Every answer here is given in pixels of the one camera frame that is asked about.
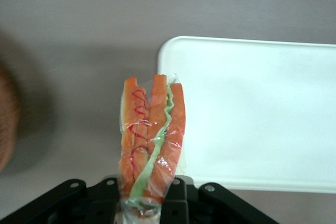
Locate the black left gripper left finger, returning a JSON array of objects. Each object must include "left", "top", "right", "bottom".
[{"left": 0, "top": 176, "right": 122, "bottom": 224}]

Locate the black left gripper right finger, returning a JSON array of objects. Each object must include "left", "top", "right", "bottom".
[{"left": 159, "top": 176, "right": 279, "bottom": 224}]

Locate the plastic-wrapped triangle sandwich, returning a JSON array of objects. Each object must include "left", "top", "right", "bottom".
[{"left": 118, "top": 73, "right": 187, "bottom": 224}]

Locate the beige rectangular serving tray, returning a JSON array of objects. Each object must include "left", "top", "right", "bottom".
[{"left": 156, "top": 36, "right": 336, "bottom": 194}]

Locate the round brown wicker basket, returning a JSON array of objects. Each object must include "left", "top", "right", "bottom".
[{"left": 0, "top": 60, "right": 21, "bottom": 174}]

